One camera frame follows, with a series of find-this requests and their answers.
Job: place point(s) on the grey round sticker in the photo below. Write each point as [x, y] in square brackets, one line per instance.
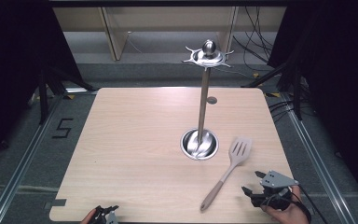
[212, 100]

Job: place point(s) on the black curtain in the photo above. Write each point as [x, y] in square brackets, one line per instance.
[9, 62]
[338, 77]

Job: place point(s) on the steel utensil rack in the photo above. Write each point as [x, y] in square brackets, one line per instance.
[202, 105]

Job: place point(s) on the yellow black floor tape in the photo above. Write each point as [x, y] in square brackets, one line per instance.
[70, 96]
[272, 94]

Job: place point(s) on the beige slotted spatula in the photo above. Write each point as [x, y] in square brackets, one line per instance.
[239, 151]

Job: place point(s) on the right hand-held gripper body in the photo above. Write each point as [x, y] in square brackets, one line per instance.
[276, 180]

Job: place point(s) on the aluminium floor rail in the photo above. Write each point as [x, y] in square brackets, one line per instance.
[21, 161]
[320, 165]

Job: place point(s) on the black tripod stand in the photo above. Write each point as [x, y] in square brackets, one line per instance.
[43, 93]
[296, 90]

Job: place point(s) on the black tape strip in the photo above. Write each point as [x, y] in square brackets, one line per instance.
[58, 202]

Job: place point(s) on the beige wooden cabinet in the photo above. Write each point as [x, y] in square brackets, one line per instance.
[115, 34]

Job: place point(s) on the person's left hand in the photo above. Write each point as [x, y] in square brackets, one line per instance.
[88, 217]

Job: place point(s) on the person's right hand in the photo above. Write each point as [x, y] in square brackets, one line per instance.
[289, 216]

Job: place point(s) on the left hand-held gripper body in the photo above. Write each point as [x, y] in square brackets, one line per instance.
[112, 218]

